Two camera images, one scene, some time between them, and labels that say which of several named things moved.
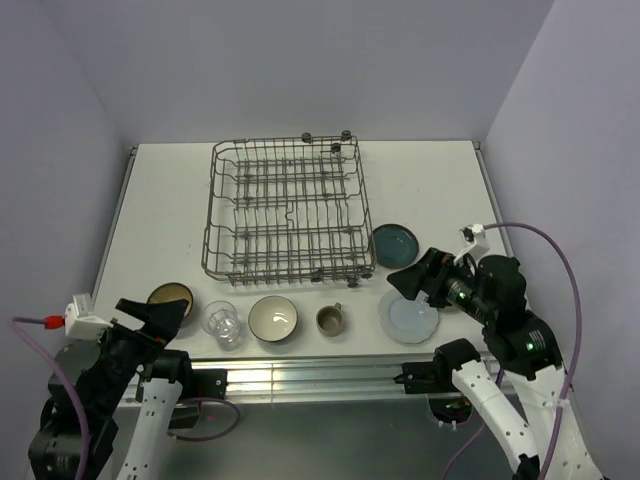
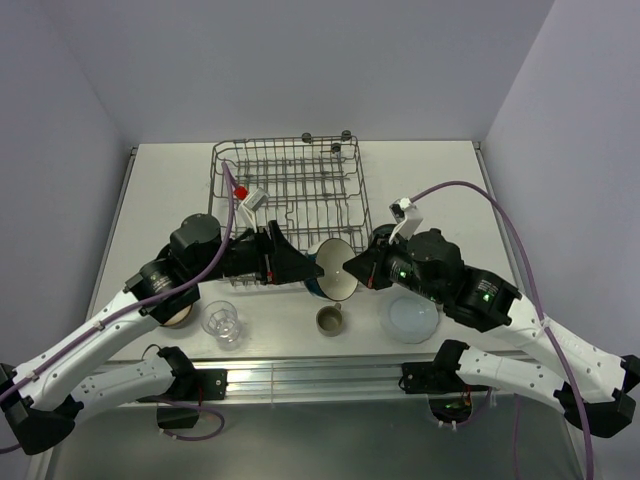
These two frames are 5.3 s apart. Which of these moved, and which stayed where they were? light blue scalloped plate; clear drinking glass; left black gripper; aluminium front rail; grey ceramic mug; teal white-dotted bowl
Moved: teal white-dotted bowl; left black gripper
Stayed: clear drinking glass; light blue scalloped plate; grey ceramic mug; aluminium front rail
